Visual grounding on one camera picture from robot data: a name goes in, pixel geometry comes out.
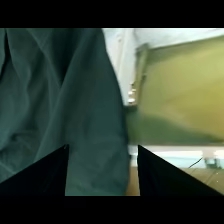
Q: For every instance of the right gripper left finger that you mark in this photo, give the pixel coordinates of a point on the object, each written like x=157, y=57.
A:
x=36, y=176

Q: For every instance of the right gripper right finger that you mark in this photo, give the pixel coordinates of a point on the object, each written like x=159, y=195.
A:
x=166, y=176

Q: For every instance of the dark green garment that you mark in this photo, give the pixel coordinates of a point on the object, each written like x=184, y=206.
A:
x=66, y=83

